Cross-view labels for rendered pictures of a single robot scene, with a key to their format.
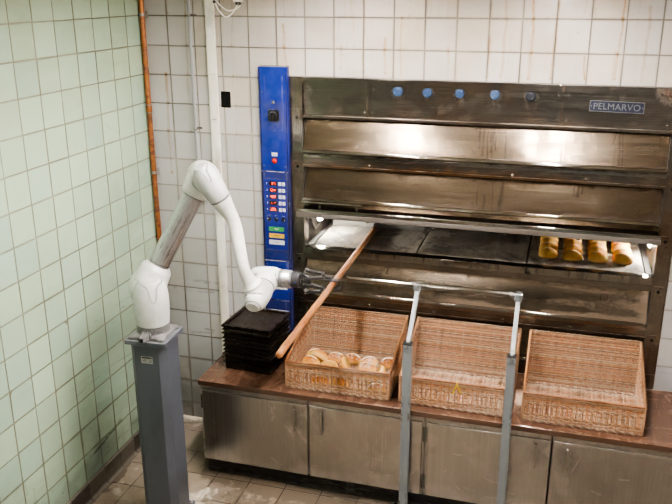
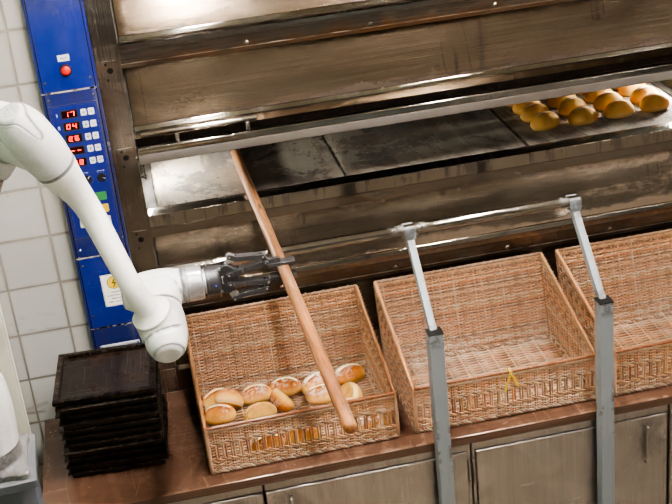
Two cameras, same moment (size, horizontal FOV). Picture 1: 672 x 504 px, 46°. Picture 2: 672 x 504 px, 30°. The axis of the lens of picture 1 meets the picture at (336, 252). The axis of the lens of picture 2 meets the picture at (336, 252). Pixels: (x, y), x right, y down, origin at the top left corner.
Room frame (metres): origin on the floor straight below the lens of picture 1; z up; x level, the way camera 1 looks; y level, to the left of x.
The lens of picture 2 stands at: (0.82, 1.11, 2.59)
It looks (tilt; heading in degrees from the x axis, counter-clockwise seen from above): 25 degrees down; 335
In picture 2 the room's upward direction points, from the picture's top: 6 degrees counter-clockwise
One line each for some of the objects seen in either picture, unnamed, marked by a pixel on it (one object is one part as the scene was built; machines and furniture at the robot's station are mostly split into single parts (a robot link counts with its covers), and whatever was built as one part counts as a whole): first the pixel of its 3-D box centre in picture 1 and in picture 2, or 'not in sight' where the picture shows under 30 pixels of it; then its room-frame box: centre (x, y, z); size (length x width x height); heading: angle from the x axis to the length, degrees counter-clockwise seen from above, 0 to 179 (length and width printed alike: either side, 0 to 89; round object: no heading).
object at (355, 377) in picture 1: (348, 350); (287, 374); (3.81, -0.06, 0.72); 0.56 x 0.49 x 0.28; 74
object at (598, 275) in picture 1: (469, 263); (440, 169); (3.93, -0.70, 1.16); 1.80 x 0.06 x 0.04; 74
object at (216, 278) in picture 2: (301, 280); (222, 278); (3.58, 0.17, 1.20); 0.09 x 0.07 x 0.08; 74
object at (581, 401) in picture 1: (582, 379); (667, 303); (3.47, -1.21, 0.72); 0.56 x 0.49 x 0.28; 74
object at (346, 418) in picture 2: (336, 279); (279, 259); (3.59, 0.00, 1.20); 1.71 x 0.03 x 0.03; 165
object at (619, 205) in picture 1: (472, 194); (434, 52); (3.90, -0.69, 1.54); 1.79 x 0.11 x 0.19; 74
